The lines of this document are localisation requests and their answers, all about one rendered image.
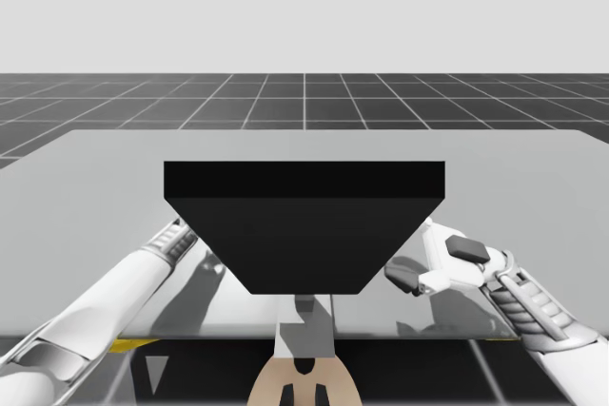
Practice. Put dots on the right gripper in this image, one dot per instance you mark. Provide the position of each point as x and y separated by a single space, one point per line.
464 263

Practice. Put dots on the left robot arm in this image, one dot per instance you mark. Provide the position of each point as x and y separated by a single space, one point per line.
109 301

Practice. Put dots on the black screen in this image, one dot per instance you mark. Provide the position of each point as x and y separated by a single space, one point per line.
304 230

